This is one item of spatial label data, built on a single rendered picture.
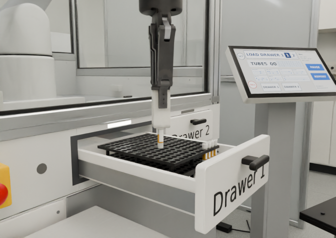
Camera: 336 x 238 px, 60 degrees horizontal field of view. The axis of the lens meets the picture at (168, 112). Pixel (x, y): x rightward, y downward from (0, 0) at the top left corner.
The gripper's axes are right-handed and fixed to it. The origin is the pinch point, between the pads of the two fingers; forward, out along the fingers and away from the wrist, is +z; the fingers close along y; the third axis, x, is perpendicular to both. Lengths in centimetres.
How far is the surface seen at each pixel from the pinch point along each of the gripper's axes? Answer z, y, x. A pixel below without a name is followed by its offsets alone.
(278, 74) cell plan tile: -6, 74, -69
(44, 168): 13.1, 9.6, 22.4
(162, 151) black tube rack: 10.5, 8.4, -1.7
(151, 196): 16.1, -1.5, 2.0
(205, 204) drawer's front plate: 13.6, -11.4, -4.8
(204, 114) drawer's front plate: 9, 48, -25
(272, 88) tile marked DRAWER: 1, 68, -63
